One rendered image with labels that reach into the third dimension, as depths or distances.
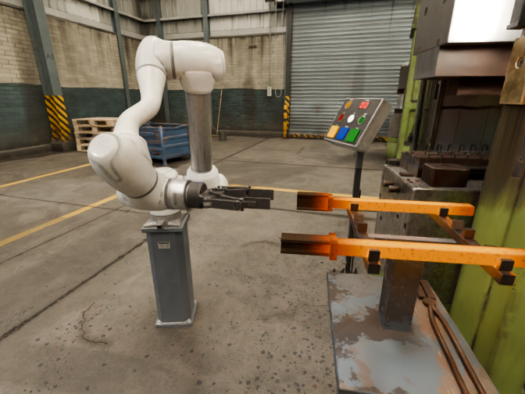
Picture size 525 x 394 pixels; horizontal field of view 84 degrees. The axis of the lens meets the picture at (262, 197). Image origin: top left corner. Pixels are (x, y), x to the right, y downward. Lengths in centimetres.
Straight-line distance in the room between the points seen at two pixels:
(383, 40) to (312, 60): 188
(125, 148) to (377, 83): 870
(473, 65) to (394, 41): 806
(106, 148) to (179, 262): 98
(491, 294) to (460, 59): 76
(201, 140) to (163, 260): 65
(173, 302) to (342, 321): 112
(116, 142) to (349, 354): 68
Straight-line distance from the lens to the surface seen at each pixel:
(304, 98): 926
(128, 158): 72
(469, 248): 63
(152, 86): 111
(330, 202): 76
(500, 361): 120
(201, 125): 129
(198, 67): 119
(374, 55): 922
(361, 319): 82
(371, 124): 166
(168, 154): 584
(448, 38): 119
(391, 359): 75
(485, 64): 129
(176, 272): 162
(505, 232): 108
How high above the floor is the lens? 120
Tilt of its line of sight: 19 degrees down
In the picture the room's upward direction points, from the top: straight up
